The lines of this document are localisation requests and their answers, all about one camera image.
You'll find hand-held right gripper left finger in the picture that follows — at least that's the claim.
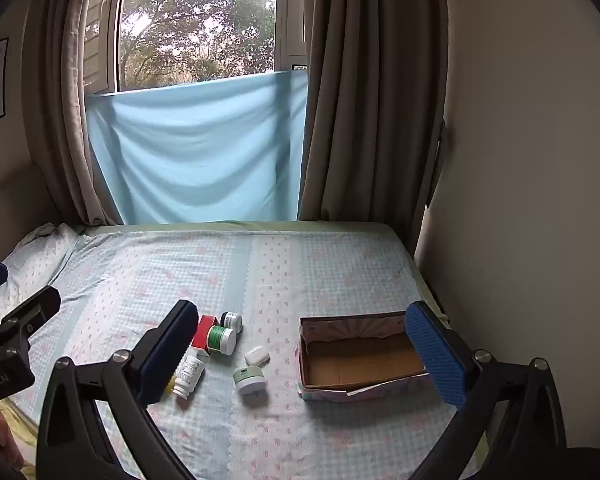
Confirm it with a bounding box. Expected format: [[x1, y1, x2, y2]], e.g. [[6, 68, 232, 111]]
[[36, 299, 201, 480]]

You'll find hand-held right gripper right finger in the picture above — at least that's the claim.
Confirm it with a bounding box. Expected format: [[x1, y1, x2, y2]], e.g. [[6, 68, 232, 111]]
[[405, 301, 567, 480]]

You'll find white pill bottle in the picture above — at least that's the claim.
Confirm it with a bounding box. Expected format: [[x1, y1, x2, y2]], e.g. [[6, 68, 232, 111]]
[[173, 350, 207, 400]]

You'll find red carton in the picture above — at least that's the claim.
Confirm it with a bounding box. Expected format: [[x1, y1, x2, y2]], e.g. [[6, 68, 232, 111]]
[[191, 314, 218, 358]]

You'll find green jar with white lid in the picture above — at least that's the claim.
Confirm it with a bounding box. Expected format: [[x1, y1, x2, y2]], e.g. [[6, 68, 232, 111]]
[[206, 325, 238, 357]]

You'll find printed cardboard box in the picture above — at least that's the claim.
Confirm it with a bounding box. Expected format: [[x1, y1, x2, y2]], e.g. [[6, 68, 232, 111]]
[[299, 311, 433, 403]]

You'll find pale green label jar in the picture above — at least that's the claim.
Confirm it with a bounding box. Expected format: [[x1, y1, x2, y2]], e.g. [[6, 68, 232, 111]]
[[232, 366, 267, 395]]

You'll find floral pillow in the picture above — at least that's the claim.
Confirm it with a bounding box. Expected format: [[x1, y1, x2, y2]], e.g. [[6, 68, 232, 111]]
[[0, 222, 81, 326]]

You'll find brown curtain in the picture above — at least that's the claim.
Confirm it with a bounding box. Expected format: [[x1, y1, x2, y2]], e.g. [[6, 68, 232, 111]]
[[22, 0, 131, 226], [297, 0, 448, 256]]

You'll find light blue cloth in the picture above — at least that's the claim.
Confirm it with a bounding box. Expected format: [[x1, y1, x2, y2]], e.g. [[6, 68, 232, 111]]
[[86, 71, 309, 225]]

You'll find window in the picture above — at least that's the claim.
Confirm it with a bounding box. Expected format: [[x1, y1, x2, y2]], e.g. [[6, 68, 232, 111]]
[[82, 0, 308, 96]]

